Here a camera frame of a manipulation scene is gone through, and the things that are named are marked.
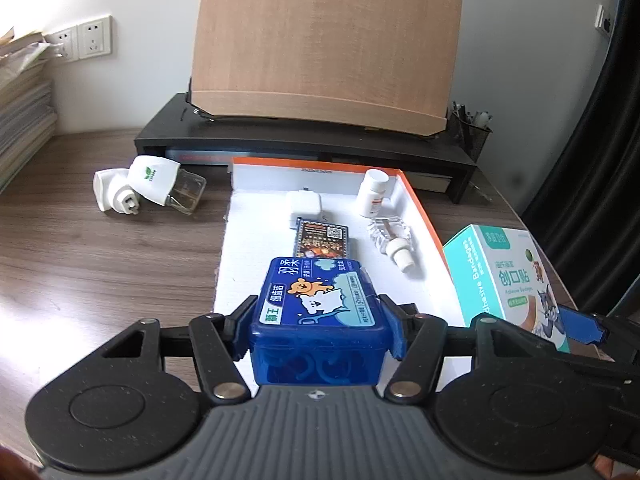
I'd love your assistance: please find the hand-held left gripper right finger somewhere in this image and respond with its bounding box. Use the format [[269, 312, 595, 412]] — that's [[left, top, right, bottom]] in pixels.
[[380, 293, 539, 402]]

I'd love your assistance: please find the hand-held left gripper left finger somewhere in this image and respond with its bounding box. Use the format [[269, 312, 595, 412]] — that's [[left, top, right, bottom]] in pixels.
[[101, 293, 261, 404]]

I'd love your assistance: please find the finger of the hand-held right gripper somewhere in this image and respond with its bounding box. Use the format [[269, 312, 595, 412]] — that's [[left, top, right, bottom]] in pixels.
[[557, 303, 609, 347]]

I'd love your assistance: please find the white and orange box tray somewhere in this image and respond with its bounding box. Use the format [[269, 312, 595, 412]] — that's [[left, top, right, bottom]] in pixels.
[[212, 155, 474, 396]]

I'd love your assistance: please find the blue floss box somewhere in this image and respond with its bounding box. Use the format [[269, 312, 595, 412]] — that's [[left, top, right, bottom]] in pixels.
[[248, 255, 392, 387]]

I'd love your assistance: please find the teal bandage box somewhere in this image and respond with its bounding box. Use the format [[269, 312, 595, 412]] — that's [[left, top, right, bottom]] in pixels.
[[442, 224, 571, 352]]

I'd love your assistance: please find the dark card pack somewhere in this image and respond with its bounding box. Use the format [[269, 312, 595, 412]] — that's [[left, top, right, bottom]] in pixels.
[[292, 217, 359, 261]]

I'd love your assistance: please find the white pill bottle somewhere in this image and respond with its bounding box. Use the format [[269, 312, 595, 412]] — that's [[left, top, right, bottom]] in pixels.
[[357, 168, 389, 219]]

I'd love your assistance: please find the clear perfume bottle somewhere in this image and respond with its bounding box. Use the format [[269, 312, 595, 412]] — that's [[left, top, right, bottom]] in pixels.
[[367, 217, 416, 272]]

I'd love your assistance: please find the white charger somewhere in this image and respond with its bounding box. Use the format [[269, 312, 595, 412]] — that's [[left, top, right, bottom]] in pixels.
[[286, 189, 322, 229]]

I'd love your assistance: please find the white vaporizer with glass bottle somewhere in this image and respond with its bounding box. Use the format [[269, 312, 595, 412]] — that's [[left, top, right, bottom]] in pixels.
[[127, 154, 209, 216]]

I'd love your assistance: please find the white plug-in vaporizer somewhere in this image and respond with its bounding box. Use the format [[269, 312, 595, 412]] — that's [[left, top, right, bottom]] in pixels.
[[93, 167, 144, 215]]

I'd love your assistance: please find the black mesh pen holder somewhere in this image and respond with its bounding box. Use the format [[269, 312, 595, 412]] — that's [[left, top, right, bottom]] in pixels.
[[447, 102, 494, 164]]

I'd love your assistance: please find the black monitor stand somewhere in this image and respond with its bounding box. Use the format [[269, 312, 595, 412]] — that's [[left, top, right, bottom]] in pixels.
[[133, 92, 479, 205]]

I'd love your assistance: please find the stack of books and papers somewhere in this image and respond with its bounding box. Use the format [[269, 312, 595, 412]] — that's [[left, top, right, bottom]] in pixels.
[[0, 29, 59, 194]]

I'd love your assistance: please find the small white wall fixture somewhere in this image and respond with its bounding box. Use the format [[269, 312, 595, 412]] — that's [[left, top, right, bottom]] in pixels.
[[594, 3, 615, 39]]

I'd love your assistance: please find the white wall socket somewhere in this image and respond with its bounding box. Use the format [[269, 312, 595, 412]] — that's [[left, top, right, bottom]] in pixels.
[[75, 14, 114, 59], [47, 24, 80, 64]]

